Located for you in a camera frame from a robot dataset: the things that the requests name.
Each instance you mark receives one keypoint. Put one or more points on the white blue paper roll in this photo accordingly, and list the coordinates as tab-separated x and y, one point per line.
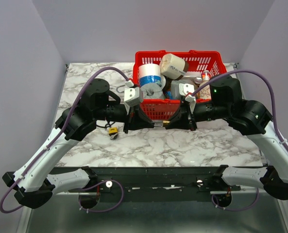
149	73

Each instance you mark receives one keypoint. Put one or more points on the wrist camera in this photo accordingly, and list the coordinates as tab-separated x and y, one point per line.
133	96
185	89

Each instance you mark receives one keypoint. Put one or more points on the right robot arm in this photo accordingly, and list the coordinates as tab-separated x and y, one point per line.
252	119

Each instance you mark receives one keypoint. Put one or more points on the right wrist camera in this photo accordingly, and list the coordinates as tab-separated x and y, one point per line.
185	89

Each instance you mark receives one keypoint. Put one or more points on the beige wrapped paper roll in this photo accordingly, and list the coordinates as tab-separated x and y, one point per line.
173	67

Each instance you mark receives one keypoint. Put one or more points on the small brass padlock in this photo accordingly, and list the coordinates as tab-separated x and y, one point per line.
161	123

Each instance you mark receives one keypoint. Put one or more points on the grey roll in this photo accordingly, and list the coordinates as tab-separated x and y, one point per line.
152	91
174	89

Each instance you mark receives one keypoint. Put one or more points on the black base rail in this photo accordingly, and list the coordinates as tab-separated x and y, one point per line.
158	184

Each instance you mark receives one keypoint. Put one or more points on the blue Harry's box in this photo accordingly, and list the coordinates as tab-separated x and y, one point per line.
169	95

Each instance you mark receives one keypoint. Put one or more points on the silver can top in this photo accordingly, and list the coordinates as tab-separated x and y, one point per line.
198	80

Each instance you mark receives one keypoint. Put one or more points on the large brass padlock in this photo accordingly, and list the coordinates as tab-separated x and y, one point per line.
121	88

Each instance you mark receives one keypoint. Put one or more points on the grey roll centre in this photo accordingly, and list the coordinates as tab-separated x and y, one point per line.
174	89

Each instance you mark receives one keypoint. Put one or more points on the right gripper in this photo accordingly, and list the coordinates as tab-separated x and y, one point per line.
186	108

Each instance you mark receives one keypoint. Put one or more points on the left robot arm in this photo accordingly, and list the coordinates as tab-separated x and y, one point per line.
33	183

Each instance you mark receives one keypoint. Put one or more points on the grey roll front left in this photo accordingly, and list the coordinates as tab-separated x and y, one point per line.
152	91

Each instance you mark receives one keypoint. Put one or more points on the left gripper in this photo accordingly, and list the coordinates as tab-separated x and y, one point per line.
135	120

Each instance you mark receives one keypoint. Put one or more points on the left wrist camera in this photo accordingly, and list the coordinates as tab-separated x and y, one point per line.
133	96

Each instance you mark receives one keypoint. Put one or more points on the yellow black padlock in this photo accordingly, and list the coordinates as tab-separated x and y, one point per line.
112	131

